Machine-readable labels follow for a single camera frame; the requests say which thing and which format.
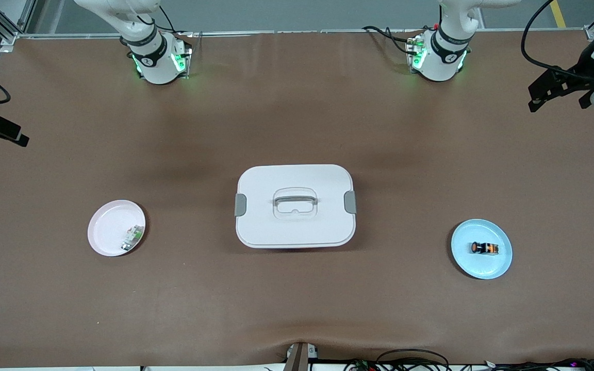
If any orange black push-button switch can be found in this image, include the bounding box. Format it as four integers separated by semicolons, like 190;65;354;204
471;240;500;256

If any white lidded storage box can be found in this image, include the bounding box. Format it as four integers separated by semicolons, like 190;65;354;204
234;164;357;249

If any pink round plate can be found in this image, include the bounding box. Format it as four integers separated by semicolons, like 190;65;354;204
87;199;147;258

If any light blue round plate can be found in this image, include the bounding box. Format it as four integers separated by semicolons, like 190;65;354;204
451;218;513;280

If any brown table mat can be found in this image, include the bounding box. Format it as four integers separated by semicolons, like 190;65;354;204
0;30;594;369

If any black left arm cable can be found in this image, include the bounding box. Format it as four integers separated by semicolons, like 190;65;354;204
520;0;594;79

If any green white switch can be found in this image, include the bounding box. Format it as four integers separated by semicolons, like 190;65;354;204
121;225;146;253

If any black arm base cable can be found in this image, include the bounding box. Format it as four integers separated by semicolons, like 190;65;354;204
362;26;416;55

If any silver table edge rail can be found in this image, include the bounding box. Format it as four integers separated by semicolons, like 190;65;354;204
16;28;589;41

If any black cable bundle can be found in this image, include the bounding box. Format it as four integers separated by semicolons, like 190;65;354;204
343;349;594;371

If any metal table edge bracket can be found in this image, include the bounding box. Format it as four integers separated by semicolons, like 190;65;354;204
286;342;319;371

